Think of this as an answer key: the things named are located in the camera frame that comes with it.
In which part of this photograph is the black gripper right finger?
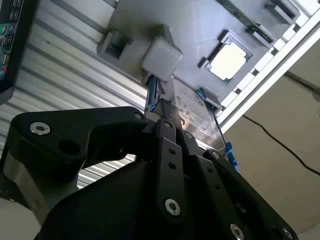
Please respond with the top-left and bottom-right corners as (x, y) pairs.
(164, 101), (299, 240)

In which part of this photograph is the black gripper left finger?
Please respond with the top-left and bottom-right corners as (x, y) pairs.
(3, 98), (186, 224)

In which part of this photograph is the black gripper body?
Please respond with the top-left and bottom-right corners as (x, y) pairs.
(37, 159), (226, 240)

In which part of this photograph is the silver disk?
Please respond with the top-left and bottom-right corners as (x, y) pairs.
(144, 74), (241, 174)

